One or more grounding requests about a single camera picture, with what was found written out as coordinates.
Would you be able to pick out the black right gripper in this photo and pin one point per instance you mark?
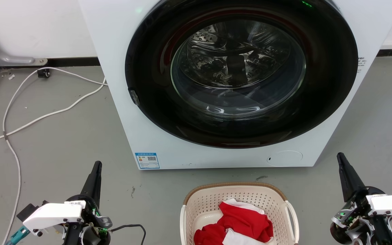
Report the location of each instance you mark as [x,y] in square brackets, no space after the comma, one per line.
[356,217]

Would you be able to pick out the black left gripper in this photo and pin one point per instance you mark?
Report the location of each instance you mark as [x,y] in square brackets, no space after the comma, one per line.
[92,217]

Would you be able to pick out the beige plastic laundry basket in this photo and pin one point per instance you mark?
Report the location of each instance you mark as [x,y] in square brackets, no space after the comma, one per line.
[202,204]

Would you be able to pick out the blue energy label sticker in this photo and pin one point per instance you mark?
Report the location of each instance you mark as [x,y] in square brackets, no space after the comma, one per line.
[147,160]

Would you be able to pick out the black round washer door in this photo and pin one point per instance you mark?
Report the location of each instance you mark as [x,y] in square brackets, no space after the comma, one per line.
[155,102]

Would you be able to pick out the red and white garment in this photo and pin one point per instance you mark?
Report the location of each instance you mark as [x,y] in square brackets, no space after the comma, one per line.
[247,221]

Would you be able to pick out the black floor plug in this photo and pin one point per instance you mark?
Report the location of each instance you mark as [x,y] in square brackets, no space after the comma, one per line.
[43,72]

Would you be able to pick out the white front-load washing machine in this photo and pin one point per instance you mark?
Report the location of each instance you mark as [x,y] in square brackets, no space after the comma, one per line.
[121,51]

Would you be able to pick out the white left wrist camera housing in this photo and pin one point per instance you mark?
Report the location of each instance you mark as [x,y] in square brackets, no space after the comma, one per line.
[51,214]

